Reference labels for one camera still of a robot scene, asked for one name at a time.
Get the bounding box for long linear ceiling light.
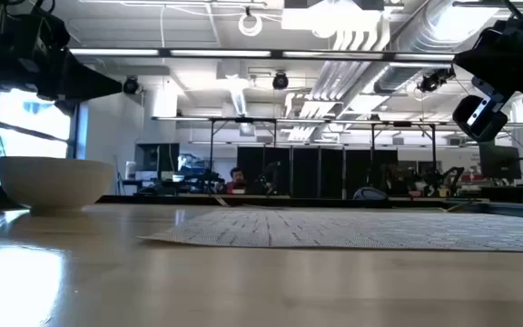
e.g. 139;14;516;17
68;47;457;63

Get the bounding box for black aluminium table frame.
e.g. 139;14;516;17
96;193;489;209

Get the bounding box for white coiled ceiling cable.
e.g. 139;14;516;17
237;12;263;37

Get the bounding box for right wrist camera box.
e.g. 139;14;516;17
451;76;510;143

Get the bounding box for blue rounded object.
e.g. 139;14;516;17
352;186;389;202

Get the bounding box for black ceiling spot camera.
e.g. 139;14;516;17
123;75;143;95
418;67;456;94
271;71;290;91

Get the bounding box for grey woven placemat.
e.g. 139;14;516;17
137;208;523;253

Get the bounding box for silver air duct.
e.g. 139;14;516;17
372;0;503;94

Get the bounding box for black background rig frame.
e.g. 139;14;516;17
209;116;277;173
370;120;438;173

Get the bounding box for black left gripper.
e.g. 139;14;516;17
0;0;123;102

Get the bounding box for person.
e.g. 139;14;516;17
224;166;249;195

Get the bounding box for white ceramic bowl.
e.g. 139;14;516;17
0;156;116;217

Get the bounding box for black partition panels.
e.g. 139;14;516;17
236;145;399;199

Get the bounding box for black monitor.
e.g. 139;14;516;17
134;143;181;173
479;144;522;182

